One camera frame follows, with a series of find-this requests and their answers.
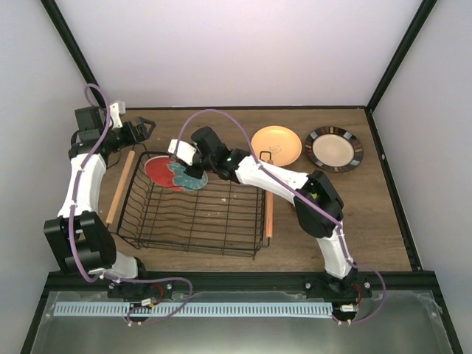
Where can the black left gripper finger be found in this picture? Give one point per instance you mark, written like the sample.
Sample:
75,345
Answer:
144,127
143,136

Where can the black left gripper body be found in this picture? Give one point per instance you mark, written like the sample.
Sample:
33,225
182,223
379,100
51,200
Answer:
126,141

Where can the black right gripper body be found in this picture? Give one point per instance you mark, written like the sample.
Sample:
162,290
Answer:
209,162

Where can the red teal patterned plate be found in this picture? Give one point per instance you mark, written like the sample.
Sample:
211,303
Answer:
165,172

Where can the yellow orange plate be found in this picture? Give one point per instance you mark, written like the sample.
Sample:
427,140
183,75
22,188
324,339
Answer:
277,143

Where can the black rimmed cream plate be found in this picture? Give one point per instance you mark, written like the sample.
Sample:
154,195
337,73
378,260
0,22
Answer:
334,149

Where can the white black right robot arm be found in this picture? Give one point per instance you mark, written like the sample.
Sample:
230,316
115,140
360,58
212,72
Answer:
318,207

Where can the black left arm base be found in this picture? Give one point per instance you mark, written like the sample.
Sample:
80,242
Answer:
134,291

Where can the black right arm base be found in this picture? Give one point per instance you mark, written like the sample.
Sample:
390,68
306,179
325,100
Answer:
346,295

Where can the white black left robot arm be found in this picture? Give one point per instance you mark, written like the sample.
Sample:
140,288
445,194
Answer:
78,238

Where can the clear plastic sheet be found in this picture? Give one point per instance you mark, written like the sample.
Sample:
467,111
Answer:
401,322

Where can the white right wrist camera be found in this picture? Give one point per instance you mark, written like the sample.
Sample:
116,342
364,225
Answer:
182,151

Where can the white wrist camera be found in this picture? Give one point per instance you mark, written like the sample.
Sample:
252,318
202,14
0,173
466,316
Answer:
117,110
182,151

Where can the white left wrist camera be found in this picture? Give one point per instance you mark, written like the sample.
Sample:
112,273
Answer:
117,110

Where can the black wire dish rack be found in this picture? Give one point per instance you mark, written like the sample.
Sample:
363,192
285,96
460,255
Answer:
223,218

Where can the left wooden rack handle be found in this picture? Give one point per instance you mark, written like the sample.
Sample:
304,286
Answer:
120,188

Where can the wooden rack handle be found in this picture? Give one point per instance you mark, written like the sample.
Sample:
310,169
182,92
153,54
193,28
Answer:
120,188
269,214

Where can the right wooden rack handle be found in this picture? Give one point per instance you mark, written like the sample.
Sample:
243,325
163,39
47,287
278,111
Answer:
269,214

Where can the black aluminium frame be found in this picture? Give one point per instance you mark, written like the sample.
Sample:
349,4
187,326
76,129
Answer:
417,279

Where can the light blue slotted cable duct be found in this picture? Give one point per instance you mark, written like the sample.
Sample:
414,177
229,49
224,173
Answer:
196,309

